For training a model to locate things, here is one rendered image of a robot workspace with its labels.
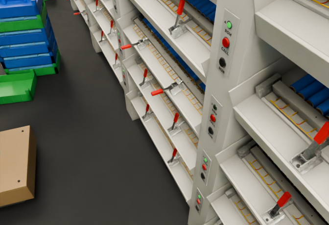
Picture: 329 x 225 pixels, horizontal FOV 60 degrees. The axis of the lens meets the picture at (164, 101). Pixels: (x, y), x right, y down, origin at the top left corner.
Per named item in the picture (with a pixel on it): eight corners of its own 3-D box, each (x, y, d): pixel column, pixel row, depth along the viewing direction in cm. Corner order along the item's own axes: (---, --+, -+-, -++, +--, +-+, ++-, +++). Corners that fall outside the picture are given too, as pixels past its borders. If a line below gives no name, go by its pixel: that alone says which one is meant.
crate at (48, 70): (8, 79, 176) (3, 69, 171) (14, 61, 191) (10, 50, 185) (58, 73, 181) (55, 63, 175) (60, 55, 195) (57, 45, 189)
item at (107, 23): (124, 63, 137) (110, 43, 127) (90, 11, 177) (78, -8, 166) (159, 41, 138) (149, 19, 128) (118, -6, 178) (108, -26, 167)
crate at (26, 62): (3, 69, 171) (-2, 58, 165) (10, 50, 185) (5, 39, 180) (55, 63, 175) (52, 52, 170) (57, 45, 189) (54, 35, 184)
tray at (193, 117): (202, 144, 78) (194, 127, 71) (127, 37, 118) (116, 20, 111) (263, 104, 79) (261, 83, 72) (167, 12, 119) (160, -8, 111)
